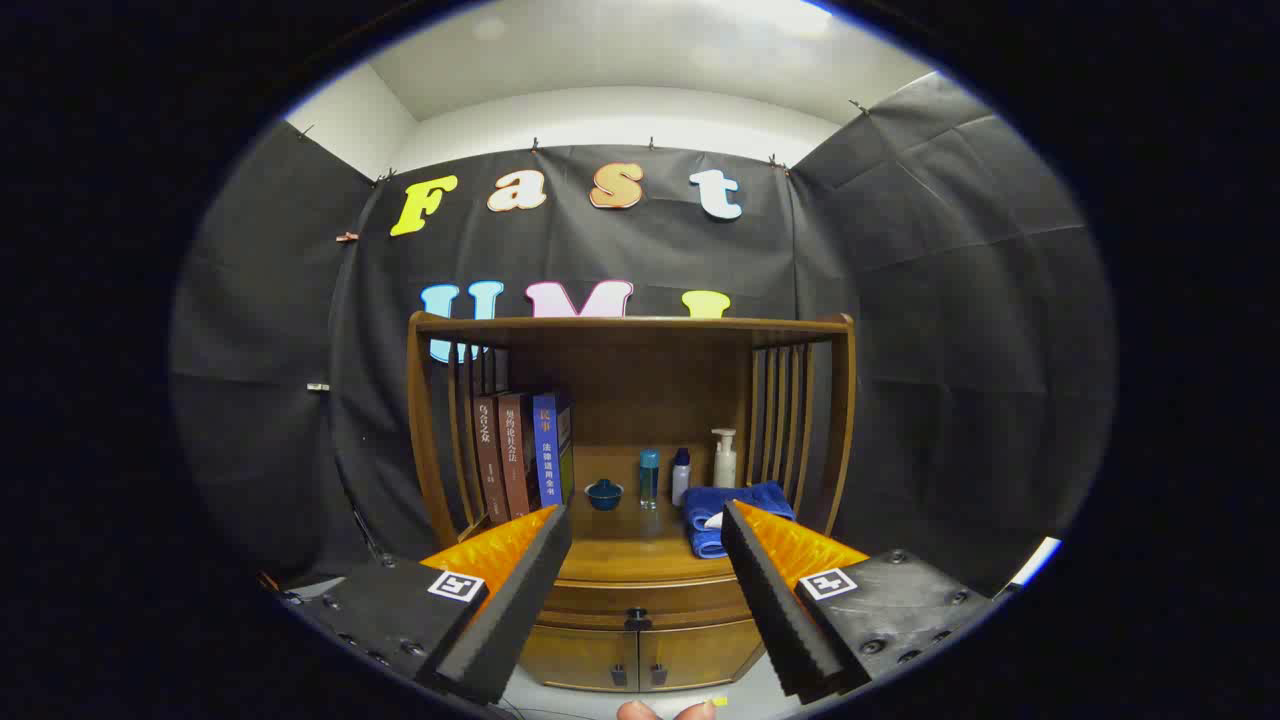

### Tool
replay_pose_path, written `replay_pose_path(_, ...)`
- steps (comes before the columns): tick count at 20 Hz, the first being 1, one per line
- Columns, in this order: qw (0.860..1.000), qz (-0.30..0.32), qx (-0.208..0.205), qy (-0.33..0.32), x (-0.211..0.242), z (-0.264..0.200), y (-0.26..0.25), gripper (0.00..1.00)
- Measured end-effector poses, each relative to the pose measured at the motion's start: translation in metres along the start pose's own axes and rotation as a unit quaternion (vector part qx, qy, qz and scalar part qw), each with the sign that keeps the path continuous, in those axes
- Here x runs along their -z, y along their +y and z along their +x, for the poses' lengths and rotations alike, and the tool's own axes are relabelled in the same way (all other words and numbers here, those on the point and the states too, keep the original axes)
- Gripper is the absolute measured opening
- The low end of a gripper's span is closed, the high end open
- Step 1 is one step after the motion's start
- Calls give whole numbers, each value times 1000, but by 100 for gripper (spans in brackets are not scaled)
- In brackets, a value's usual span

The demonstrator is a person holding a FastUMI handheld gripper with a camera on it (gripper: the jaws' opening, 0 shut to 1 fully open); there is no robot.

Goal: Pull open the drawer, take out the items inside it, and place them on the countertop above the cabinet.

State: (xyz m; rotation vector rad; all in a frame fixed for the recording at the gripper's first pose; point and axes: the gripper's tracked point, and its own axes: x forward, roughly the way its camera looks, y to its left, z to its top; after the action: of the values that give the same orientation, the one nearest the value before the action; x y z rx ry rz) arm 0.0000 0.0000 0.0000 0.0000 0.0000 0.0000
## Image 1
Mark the brown book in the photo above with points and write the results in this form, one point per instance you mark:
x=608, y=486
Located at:
x=515, y=455
x=490, y=460

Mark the blue book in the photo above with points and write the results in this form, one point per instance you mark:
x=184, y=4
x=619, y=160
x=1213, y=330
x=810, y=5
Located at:
x=548, y=450

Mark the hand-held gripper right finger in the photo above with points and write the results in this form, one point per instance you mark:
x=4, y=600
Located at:
x=775, y=600

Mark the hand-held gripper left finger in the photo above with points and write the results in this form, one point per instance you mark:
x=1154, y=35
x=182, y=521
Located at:
x=520, y=600

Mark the wooden cabinet door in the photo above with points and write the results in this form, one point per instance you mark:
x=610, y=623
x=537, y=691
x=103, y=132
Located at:
x=575, y=657
x=705, y=652

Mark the black backdrop cloth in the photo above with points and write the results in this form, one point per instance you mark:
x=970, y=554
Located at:
x=950, y=330

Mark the black drawer knob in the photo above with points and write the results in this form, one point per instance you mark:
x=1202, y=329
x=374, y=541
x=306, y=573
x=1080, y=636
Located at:
x=637, y=619

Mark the wooden cabinet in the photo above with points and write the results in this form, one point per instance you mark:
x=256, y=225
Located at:
x=640, y=390

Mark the small blue lidded bowl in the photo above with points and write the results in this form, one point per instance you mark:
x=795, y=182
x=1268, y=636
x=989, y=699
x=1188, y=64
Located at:
x=604, y=494

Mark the wooden countertop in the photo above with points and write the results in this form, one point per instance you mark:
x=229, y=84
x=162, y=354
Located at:
x=630, y=545

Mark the folded blue towel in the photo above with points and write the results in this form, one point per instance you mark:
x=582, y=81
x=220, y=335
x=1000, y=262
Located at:
x=705, y=505

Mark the dark floor equipment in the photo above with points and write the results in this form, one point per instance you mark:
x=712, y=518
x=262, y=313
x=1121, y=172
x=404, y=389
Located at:
x=275, y=588

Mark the white pump bottle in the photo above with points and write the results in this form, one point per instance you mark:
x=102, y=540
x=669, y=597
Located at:
x=725, y=465

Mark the teal bottle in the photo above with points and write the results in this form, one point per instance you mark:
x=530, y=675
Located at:
x=649, y=480

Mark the wooden drawer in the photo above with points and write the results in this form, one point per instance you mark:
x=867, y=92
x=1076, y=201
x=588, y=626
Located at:
x=600, y=600

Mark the white bottle with blue cap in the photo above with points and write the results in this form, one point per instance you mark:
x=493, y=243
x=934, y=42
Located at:
x=680, y=482

